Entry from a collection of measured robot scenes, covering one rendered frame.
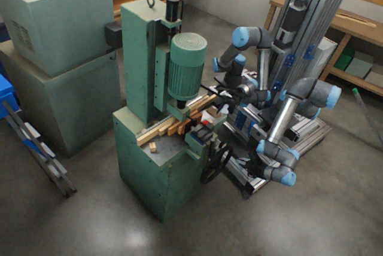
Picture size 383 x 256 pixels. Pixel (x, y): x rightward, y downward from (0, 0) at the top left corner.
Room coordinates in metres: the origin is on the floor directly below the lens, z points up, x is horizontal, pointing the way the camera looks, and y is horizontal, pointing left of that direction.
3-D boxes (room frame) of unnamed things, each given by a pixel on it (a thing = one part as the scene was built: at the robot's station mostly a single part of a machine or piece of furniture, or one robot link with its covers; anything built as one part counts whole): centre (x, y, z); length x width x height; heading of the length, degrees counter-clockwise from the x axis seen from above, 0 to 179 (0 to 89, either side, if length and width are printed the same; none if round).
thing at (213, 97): (1.20, 0.00, 0.92); 0.54 x 0.02 x 0.04; 143
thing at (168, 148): (1.05, -0.02, 0.87); 0.61 x 0.30 x 0.06; 143
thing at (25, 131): (0.94, 0.99, 0.58); 0.27 x 0.25 x 1.16; 147
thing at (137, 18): (1.29, 0.30, 1.16); 0.22 x 0.22 x 0.72; 53
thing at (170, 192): (1.19, 0.16, 0.36); 0.58 x 0.45 x 0.71; 53
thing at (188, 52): (1.12, 0.07, 1.32); 0.18 x 0.18 x 0.31
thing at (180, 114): (1.13, 0.08, 0.99); 0.14 x 0.07 x 0.09; 53
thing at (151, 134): (1.12, 0.09, 0.93); 0.60 x 0.02 x 0.05; 143
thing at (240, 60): (1.77, -0.28, 0.98); 0.13 x 0.12 x 0.14; 114
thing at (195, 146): (1.00, -0.08, 0.92); 0.15 x 0.13 x 0.09; 143
